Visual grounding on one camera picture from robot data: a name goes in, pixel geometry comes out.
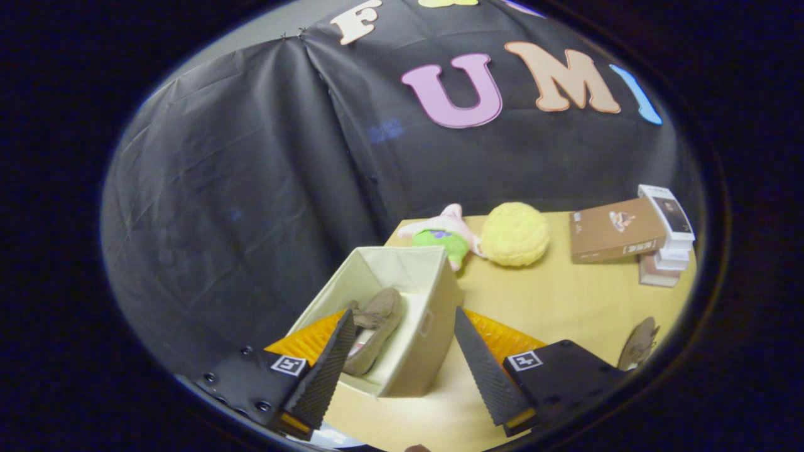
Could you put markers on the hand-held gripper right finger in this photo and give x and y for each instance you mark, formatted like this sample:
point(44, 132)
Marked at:
point(487, 370)

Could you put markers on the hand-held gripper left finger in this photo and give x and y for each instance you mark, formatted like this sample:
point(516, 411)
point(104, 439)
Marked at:
point(326, 370)

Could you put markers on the beige fabric storage box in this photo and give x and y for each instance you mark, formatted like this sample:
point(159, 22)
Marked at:
point(433, 351)

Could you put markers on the brown shoe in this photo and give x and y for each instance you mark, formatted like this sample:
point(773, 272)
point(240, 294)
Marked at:
point(637, 345)
point(377, 314)

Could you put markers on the yellow plush ball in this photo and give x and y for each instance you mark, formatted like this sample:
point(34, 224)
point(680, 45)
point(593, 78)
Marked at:
point(515, 235)

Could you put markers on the pink star plush toy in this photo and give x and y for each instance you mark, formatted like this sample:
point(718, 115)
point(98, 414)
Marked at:
point(449, 223)

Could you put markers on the brown book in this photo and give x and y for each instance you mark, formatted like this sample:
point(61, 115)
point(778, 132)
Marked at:
point(615, 235)

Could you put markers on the pale pink book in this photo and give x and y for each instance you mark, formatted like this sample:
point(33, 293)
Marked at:
point(656, 276)

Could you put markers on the black backdrop cloth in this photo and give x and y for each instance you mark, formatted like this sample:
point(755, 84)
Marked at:
point(251, 188)

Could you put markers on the white book with portrait cover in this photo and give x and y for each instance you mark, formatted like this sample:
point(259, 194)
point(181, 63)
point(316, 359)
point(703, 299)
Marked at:
point(667, 213)

